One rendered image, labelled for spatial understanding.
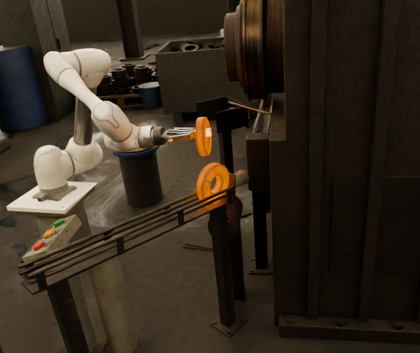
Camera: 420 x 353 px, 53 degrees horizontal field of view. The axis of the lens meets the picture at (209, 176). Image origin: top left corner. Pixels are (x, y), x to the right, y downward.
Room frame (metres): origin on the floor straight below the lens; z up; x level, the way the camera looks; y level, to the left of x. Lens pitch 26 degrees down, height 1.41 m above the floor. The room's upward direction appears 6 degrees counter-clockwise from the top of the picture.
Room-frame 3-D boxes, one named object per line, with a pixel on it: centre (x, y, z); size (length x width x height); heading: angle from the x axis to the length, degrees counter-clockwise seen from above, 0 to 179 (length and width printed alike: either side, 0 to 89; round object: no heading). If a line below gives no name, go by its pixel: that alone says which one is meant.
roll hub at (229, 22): (1.87, -0.15, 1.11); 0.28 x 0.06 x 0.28; 168
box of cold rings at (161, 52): (4.68, -0.13, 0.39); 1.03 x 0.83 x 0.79; 82
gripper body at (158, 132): (1.63, 0.16, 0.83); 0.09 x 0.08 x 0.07; 78
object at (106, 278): (1.34, 0.44, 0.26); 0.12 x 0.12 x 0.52
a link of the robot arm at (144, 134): (1.64, 0.23, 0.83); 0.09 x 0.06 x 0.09; 168
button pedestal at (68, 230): (1.33, 0.61, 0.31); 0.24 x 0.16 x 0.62; 168
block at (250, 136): (1.62, -0.22, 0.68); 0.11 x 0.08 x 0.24; 78
